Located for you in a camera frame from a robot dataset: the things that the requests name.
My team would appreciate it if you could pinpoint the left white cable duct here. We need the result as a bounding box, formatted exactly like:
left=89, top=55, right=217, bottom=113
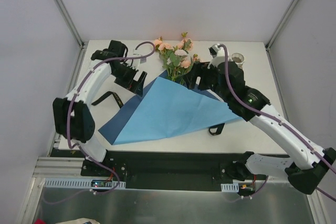
left=44, top=178, right=126, bottom=190

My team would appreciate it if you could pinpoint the black ribbon gold lettering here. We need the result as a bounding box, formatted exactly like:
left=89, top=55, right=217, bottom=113
left=91, top=91, right=124, bottom=108

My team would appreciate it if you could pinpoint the white ribbed ceramic vase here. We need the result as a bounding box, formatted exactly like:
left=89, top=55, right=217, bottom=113
left=230, top=52, right=246, bottom=69

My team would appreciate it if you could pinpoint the beige cloth bag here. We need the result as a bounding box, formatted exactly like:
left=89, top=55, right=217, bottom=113
left=57, top=218, right=100, bottom=224

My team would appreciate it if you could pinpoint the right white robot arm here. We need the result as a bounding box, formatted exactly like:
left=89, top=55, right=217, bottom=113
left=183, top=62, right=335, bottom=195

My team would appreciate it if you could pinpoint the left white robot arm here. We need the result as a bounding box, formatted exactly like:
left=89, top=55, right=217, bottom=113
left=52, top=40, right=154, bottom=176

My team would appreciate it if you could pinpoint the left aluminium frame post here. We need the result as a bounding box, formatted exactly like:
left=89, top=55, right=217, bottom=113
left=54, top=0, right=85, bottom=48

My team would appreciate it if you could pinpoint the white cable duct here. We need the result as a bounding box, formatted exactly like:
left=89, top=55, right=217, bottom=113
left=220, top=182, right=239, bottom=193
left=44, top=178, right=126, bottom=190

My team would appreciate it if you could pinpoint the aluminium frame post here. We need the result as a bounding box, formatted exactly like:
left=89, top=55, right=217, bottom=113
left=54, top=0, right=85, bottom=48
left=265, top=0, right=301, bottom=51

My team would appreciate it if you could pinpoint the blue wrapping paper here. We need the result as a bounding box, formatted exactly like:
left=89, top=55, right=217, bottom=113
left=98, top=72, right=240, bottom=145

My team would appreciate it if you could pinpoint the front aluminium frame rail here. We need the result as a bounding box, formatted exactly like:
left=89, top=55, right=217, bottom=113
left=33, top=155, right=317, bottom=184

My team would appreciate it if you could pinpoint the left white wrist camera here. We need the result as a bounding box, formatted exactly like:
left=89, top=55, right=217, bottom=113
left=128, top=49, right=146, bottom=69

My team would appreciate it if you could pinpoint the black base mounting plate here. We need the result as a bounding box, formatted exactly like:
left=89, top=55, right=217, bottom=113
left=49, top=148, right=272, bottom=190

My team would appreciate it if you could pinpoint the red cloth item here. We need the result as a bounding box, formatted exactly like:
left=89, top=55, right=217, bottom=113
left=33, top=219, right=46, bottom=224

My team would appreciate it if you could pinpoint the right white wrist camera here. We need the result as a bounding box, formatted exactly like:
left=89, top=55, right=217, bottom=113
left=207, top=44, right=229, bottom=69

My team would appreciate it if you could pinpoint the pink artificial flower bouquet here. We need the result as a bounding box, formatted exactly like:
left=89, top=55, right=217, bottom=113
left=153, top=32, right=201, bottom=85

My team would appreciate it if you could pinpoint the right aluminium frame post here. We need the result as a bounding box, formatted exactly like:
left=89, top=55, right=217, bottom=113
left=265, top=0, right=301, bottom=51

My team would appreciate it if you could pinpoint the right white cable duct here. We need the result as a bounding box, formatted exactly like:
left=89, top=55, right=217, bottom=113
left=220, top=182, right=239, bottom=193

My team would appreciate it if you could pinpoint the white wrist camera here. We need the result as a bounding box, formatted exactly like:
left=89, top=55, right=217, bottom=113
left=207, top=44, right=229, bottom=69
left=128, top=49, right=146, bottom=69

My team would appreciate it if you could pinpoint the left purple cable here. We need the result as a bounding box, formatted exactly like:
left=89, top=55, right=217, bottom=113
left=67, top=41, right=155, bottom=196

